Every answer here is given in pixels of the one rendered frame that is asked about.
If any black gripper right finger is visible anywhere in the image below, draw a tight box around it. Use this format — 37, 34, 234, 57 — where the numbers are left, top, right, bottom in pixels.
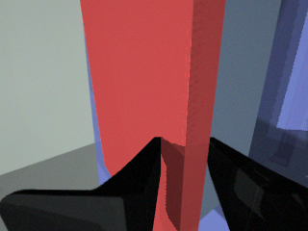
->
207, 137, 308, 231

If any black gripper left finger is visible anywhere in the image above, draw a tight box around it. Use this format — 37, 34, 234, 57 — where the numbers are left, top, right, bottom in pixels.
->
0, 137, 161, 231

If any grey open box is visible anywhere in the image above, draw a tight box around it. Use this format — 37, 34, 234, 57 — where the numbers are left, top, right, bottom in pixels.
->
199, 0, 282, 221

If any red rectangular lid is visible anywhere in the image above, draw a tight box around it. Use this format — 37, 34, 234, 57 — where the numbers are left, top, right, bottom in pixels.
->
80, 0, 226, 231

